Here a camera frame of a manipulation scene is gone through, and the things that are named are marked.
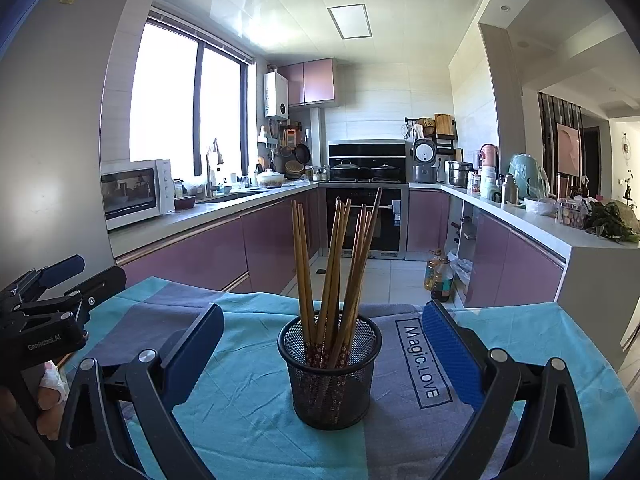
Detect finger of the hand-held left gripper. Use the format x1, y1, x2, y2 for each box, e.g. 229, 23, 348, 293
12, 265, 127, 324
0, 253, 86, 311

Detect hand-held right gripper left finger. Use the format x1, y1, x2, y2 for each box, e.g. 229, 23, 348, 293
50, 302, 225, 480

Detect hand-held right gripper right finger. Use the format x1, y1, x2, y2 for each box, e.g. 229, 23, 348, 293
422, 300, 591, 480

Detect bundle of wooden chopsticks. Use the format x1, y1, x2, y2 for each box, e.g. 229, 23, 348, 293
291, 187, 383, 411

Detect black mesh utensil holder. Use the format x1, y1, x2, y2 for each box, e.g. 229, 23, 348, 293
277, 312, 383, 430

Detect person's left hand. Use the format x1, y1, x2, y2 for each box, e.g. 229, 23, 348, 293
36, 360, 69, 441

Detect dark liquid plastic bottle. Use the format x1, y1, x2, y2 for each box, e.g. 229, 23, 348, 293
431, 256, 455, 304

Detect teal and grey tablecloth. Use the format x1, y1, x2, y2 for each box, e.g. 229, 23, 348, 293
50, 275, 636, 480

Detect white plastic bag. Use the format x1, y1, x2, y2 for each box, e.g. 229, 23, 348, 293
451, 258, 474, 308

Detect purple lower kitchen cabinets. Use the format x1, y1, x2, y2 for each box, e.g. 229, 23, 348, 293
407, 189, 450, 253
465, 210, 566, 308
117, 187, 321, 295

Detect white microwave oven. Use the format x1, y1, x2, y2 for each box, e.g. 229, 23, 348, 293
101, 159, 176, 232

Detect white kitchen countertop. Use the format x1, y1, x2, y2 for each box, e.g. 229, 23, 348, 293
109, 180, 640, 261

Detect grey refrigerator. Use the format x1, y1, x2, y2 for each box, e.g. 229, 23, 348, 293
0, 0, 146, 291

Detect black built-in oven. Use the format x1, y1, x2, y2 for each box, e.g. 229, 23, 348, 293
326, 185, 405, 257

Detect steel kitchen faucet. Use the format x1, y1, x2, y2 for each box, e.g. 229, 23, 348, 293
206, 138, 225, 198

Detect white bowl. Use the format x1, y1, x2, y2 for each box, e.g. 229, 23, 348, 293
523, 196, 557, 216

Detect white plastic bottle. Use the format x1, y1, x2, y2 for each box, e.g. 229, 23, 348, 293
480, 167, 502, 202

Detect stainless steel stock pot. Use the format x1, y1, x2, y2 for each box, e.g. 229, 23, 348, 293
447, 161, 473, 188

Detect white casserole pot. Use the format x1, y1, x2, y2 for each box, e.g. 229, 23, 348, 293
256, 169, 286, 190

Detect clear plastic food container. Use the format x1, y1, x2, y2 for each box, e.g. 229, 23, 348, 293
556, 199, 588, 230

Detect white rice cooker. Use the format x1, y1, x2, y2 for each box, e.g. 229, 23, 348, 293
412, 138, 440, 183

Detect large kitchen window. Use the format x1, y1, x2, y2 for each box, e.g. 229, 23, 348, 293
129, 7, 251, 181

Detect green leafy vegetables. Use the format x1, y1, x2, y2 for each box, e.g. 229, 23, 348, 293
585, 200, 640, 244

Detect black glass range hood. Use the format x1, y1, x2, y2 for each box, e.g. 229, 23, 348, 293
327, 139, 407, 183

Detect dark wooden door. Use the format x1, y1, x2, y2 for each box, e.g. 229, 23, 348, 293
581, 127, 601, 196

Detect dark slatted partition screen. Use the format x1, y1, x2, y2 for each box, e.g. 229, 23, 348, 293
539, 92, 583, 186

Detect rectangular ceiling light panel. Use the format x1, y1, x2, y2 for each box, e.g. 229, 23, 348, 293
327, 4, 373, 40

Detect wall rack with cutting boards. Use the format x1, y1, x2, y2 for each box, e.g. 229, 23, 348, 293
434, 113, 458, 156

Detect pink framed wall picture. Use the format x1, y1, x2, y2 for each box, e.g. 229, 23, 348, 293
556, 122, 582, 177

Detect white wall water heater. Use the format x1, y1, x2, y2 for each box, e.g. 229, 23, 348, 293
264, 71, 291, 120

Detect purple upper wall cabinet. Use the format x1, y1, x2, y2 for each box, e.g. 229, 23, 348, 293
278, 58, 337, 108

